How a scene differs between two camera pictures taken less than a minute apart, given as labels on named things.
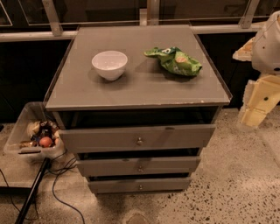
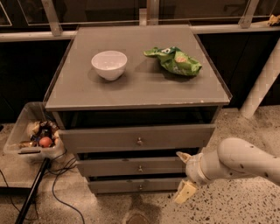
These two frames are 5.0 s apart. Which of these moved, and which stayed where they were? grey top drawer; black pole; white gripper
Moved: white gripper
Stayed: black pole; grey top drawer
